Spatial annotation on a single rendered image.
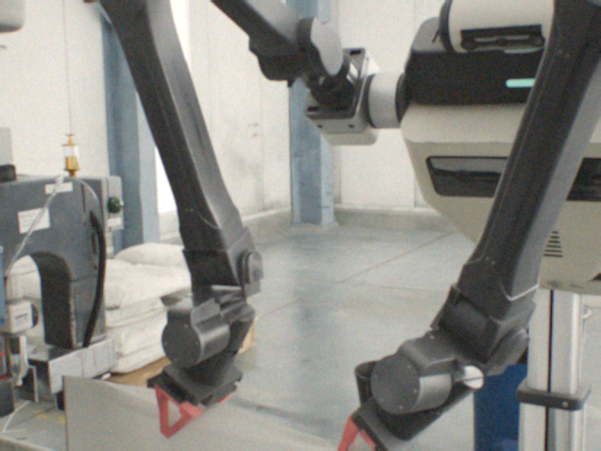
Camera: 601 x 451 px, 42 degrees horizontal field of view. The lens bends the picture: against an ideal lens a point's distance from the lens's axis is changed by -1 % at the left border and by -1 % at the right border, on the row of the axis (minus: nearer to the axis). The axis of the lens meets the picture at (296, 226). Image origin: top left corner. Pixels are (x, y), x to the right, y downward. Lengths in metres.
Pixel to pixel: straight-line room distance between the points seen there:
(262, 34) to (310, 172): 8.71
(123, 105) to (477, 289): 6.47
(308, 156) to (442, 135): 8.61
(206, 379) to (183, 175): 0.27
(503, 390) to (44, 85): 4.68
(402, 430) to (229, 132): 7.86
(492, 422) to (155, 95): 2.54
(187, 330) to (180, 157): 0.19
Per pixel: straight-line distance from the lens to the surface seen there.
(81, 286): 1.27
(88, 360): 1.30
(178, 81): 0.86
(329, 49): 1.12
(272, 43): 1.07
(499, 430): 3.20
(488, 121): 1.16
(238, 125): 8.77
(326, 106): 1.22
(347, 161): 9.78
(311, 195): 9.77
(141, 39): 0.84
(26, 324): 1.12
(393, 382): 0.76
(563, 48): 0.65
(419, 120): 1.20
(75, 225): 1.25
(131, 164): 7.11
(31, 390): 1.24
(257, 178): 9.10
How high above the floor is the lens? 1.43
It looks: 8 degrees down
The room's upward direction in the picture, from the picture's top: 1 degrees counter-clockwise
